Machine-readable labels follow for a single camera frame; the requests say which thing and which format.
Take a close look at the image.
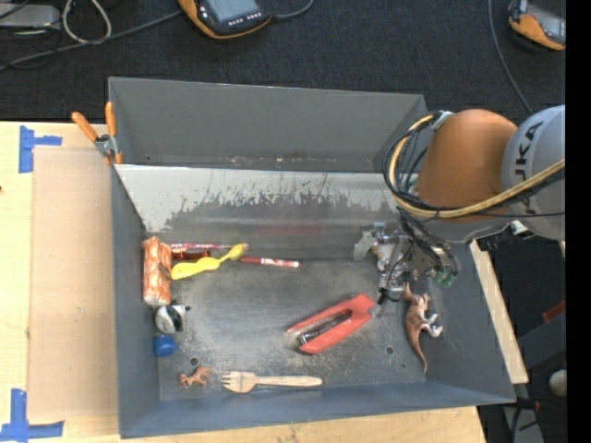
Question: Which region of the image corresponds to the orange and white patterned packet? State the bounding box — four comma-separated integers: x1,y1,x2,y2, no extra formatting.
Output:
141,235,174,308

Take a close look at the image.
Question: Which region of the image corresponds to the black and white toy ball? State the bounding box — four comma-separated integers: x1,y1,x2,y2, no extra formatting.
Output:
153,299,192,334

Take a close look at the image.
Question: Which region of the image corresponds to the brown cardboard board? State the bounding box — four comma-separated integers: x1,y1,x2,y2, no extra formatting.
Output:
26,145,122,437

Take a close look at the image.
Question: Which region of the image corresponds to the wooden fork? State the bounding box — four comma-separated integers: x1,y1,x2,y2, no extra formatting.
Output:
220,370,324,394

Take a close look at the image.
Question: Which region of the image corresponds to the yellow toothbrush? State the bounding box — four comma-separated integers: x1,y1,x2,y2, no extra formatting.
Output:
170,243,247,281

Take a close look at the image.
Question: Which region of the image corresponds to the grey metal bin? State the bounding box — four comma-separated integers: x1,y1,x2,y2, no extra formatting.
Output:
106,76,518,440

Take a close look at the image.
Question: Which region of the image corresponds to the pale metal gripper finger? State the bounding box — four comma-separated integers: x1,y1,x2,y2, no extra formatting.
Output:
370,284,404,318
353,222,389,262

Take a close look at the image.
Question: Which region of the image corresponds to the blue bottle cap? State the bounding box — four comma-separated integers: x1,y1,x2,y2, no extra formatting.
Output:
152,333,178,358

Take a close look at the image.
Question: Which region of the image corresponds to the red and white pen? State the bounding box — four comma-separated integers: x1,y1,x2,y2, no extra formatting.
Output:
238,256,302,269

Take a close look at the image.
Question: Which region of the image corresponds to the brown toy dinosaur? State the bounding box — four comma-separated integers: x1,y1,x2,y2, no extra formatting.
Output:
400,282,445,376

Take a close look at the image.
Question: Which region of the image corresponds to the red stapler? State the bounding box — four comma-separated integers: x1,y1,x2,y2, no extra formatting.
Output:
284,293,377,356

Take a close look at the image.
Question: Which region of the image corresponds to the small brown toy animal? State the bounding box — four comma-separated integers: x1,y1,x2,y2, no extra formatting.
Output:
178,365,215,389

